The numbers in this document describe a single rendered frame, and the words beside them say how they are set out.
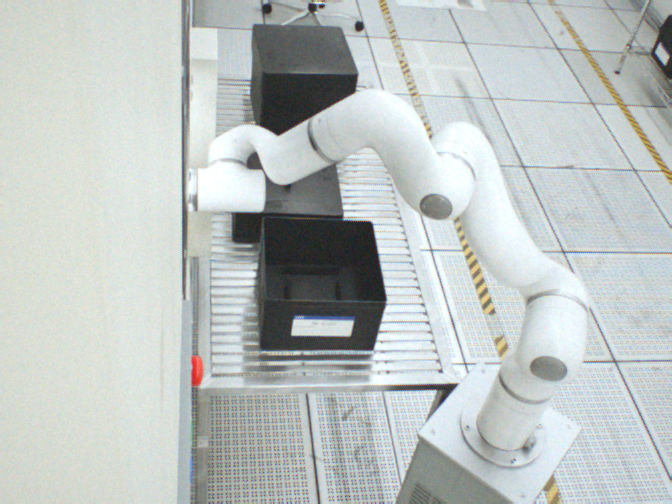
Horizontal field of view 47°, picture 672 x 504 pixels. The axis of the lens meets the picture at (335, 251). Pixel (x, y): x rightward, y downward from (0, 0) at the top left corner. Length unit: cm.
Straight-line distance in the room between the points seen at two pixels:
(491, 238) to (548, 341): 22
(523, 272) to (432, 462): 57
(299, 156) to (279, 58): 100
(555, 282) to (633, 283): 202
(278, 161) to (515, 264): 46
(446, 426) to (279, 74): 110
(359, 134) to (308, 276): 75
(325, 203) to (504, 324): 125
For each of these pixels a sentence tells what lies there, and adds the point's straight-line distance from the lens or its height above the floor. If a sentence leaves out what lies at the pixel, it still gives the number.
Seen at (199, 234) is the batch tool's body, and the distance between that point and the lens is 182.
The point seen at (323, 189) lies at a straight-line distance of 210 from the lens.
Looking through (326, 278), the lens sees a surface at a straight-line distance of 199.
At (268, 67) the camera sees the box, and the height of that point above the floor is 101.
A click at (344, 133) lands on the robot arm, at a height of 144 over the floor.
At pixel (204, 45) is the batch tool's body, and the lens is 158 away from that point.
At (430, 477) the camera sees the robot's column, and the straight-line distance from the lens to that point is 184.
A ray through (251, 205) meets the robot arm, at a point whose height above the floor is 119.
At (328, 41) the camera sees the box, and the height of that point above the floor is 101.
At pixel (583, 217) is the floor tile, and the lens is 375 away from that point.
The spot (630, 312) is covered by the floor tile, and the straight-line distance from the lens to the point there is 339.
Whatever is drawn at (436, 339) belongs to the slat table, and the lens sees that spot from 192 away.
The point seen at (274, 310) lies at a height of 90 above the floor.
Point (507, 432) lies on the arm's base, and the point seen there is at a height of 84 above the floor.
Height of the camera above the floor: 218
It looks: 43 degrees down
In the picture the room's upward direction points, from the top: 10 degrees clockwise
